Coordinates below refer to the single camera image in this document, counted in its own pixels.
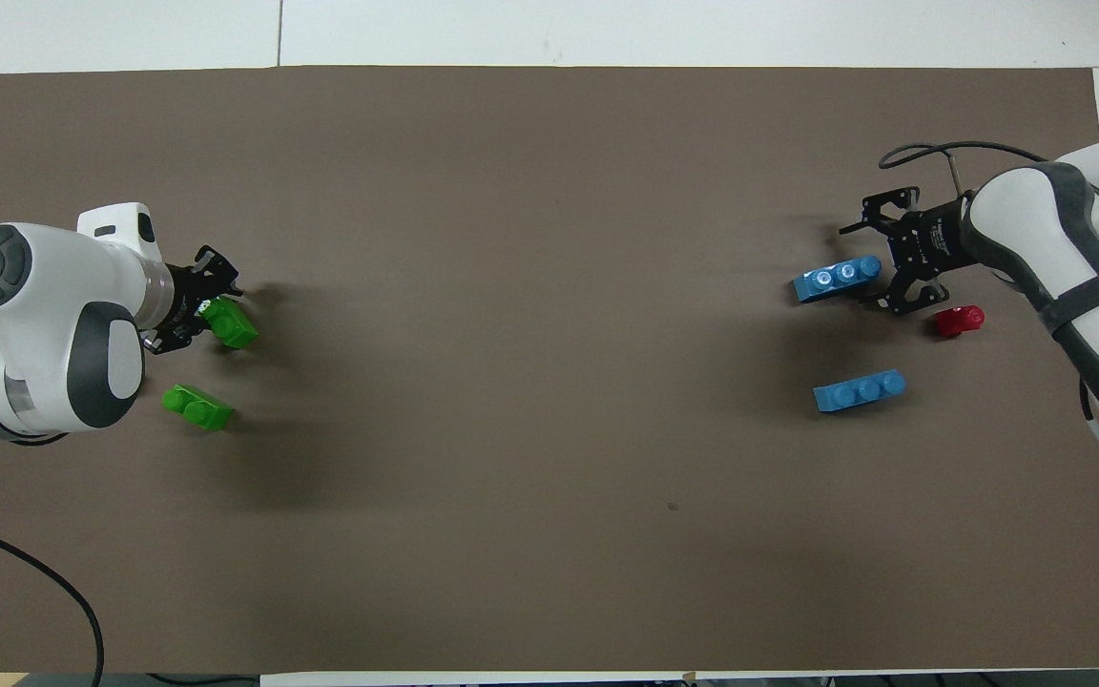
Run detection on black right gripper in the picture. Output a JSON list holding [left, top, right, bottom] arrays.
[[840, 186, 970, 318]]

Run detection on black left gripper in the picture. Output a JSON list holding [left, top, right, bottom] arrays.
[[142, 245, 245, 356]]

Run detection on green two-stud brick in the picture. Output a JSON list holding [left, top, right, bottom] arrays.
[[161, 384, 236, 432], [201, 297, 259, 350]]

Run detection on blue three-stud brick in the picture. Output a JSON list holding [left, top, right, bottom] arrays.
[[790, 255, 883, 305], [813, 369, 907, 414]]

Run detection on red one-stud brick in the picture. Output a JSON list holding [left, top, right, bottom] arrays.
[[935, 304, 986, 339]]

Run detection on brown table mat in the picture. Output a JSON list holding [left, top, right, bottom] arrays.
[[0, 65, 1099, 675]]

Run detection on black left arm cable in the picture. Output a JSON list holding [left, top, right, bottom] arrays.
[[0, 515, 107, 687]]

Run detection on thin black floor cable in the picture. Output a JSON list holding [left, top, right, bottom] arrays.
[[147, 673, 260, 687]]

